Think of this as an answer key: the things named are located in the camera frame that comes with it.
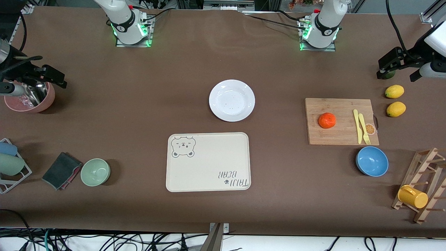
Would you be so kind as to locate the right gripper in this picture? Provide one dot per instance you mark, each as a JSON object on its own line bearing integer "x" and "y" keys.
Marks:
{"x": 11, "y": 67}

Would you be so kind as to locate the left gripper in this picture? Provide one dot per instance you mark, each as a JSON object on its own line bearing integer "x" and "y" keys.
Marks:
{"x": 416, "y": 53}

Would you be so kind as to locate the orange mandarin fruit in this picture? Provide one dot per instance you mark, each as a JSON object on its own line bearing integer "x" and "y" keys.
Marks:
{"x": 327, "y": 120}

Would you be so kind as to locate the white round plate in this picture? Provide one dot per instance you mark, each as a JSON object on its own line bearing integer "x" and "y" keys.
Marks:
{"x": 231, "y": 101}

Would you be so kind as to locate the dark green lime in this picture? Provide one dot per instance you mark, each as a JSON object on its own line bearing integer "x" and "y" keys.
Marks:
{"x": 388, "y": 75}

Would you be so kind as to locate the metal scoop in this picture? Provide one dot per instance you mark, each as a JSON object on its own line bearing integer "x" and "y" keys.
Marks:
{"x": 39, "y": 94}

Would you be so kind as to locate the pink bowl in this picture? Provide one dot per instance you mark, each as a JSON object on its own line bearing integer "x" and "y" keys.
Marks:
{"x": 47, "y": 103}

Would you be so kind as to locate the yellow lemon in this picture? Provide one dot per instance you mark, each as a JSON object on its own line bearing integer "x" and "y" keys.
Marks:
{"x": 394, "y": 91}
{"x": 396, "y": 109}

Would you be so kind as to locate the yellow plastic fork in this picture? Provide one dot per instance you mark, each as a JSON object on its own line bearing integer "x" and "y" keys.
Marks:
{"x": 362, "y": 123}

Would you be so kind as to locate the yellow plastic knife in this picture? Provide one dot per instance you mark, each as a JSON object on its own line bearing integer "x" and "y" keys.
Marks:
{"x": 358, "y": 127}

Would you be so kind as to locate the light blue cup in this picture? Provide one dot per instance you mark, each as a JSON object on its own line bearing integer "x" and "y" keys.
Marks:
{"x": 7, "y": 149}

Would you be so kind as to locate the wooden cutting board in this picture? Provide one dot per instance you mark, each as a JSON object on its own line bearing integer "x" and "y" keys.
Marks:
{"x": 334, "y": 136}

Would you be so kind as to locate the dark grey folded cloth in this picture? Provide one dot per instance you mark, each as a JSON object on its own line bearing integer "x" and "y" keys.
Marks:
{"x": 61, "y": 170}

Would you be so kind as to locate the pale green cup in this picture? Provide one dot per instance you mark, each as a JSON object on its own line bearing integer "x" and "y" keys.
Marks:
{"x": 10, "y": 164}

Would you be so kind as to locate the blue bowl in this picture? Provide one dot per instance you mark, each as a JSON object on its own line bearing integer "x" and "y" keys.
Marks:
{"x": 372, "y": 161}

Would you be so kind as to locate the pale green bowl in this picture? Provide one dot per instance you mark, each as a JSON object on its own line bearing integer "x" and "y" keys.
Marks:
{"x": 95, "y": 172}

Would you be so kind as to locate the wooden mug rack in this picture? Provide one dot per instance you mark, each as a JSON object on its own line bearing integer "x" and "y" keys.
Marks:
{"x": 435, "y": 190}

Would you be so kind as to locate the yellow mug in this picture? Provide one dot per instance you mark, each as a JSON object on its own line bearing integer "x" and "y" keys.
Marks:
{"x": 413, "y": 197}

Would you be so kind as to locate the grey power strip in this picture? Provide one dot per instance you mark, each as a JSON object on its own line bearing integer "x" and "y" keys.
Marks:
{"x": 228, "y": 4}

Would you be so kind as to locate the cream tray with bear print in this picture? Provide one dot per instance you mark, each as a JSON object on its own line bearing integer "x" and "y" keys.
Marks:
{"x": 209, "y": 164}

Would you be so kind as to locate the aluminium side rail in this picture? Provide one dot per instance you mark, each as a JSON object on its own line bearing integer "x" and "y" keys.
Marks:
{"x": 15, "y": 29}

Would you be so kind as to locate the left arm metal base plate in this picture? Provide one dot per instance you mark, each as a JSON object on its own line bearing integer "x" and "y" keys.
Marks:
{"x": 331, "y": 48}

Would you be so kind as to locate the aluminium frame profile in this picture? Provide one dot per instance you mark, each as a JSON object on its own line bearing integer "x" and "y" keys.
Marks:
{"x": 430, "y": 15}

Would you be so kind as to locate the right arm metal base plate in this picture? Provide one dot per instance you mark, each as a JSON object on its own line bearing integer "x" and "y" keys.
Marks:
{"x": 120, "y": 44}

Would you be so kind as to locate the metal table edge bracket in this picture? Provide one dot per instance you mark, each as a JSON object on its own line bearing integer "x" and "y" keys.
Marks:
{"x": 226, "y": 228}

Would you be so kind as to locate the dark support post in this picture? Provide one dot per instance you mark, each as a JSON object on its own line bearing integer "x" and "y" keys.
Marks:
{"x": 213, "y": 242}

